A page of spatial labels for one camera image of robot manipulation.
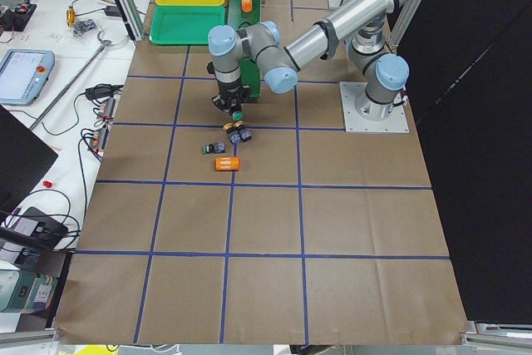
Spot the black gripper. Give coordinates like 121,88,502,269
211,83,251,113

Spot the green push button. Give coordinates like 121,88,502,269
231,109,244,121
202,141,226,155

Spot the yellow push button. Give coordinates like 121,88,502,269
223,122,240,145
234,121,252,142

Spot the orange cylinder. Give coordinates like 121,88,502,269
214,156,240,171
241,0,254,13

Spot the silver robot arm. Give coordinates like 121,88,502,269
207,0,408,117

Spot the green plastic tray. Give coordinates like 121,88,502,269
150,6,225,46

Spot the green conveyor belt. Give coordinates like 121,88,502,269
227,0,263,102

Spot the black power adapter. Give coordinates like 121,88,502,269
85,84,123,101

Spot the metal reacher rod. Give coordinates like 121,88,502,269
29,30,111,131

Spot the blue teach pendant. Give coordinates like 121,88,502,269
1,49,55,106

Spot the teal device box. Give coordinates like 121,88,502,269
0,260,57,313

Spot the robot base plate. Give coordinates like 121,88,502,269
339,81,410,134

